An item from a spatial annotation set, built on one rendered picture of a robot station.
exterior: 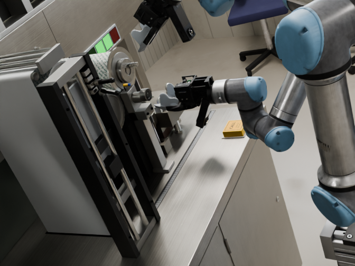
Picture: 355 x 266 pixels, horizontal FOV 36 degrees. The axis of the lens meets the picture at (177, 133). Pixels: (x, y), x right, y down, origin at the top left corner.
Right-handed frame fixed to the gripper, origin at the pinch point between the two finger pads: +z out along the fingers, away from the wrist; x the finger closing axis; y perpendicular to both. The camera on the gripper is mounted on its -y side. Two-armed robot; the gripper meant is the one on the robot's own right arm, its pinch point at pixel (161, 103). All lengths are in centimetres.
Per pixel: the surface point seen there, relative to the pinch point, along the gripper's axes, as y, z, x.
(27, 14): 36, 39, -3
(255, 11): -59, 47, -225
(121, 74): 16.4, 3.2, 9.4
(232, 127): -16.6, -17.5, -8.7
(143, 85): -30, 54, -72
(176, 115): -10.1, 1.8, -8.7
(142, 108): 4.6, 0.2, 10.4
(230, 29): -102, 104, -301
